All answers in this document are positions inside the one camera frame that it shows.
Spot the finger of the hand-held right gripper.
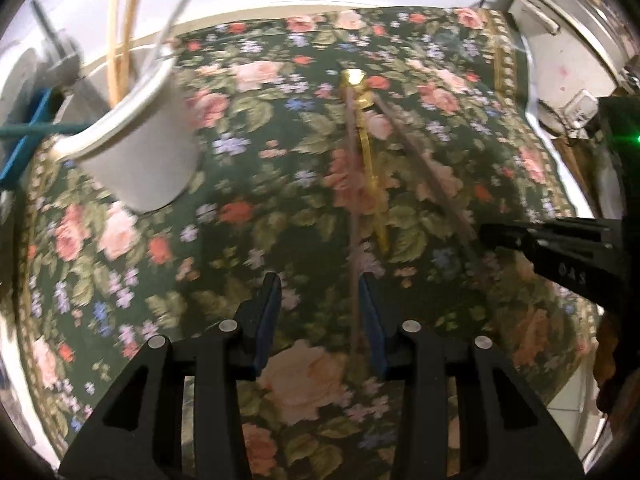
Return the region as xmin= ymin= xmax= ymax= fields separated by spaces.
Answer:
xmin=527 ymin=244 xmax=622 ymax=312
xmin=480 ymin=217 xmax=614 ymax=252

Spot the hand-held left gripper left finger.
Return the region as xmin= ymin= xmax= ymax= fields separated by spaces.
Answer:
xmin=59 ymin=272 xmax=282 ymax=480

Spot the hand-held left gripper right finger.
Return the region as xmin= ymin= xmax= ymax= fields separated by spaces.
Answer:
xmin=357 ymin=272 xmax=587 ymax=480

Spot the brown chopstick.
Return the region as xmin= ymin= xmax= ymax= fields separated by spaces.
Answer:
xmin=372 ymin=97 xmax=482 ymax=247
xmin=344 ymin=94 xmax=367 ymax=362

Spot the gold spoon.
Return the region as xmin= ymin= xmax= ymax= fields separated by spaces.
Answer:
xmin=340 ymin=82 xmax=391 ymax=254

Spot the white ceramic cup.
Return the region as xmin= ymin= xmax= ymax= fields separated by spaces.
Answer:
xmin=50 ymin=42 xmax=204 ymax=214

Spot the orange chopstick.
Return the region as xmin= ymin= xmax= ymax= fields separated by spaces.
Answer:
xmin=107 ymin=0 xmax=127 ymax=109
xmin=122 ymin=0 xmax=152 ymax=97

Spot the white chopstick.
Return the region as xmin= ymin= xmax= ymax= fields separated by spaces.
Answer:
xmin=149 ymin=0 xmax=242 ymax=59

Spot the floral tablecloth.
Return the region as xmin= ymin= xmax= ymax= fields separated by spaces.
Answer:
xmin=12 ymin=5 xmax=602 ymax=480

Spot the white rice cooker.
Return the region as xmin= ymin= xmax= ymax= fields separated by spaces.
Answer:
xmin=507 ymin=0 xmax=640 ymax=137

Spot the metal rice cooker lid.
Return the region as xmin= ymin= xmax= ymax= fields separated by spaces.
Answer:
xmin=537 ymin=0 xmax=640 ymax=69

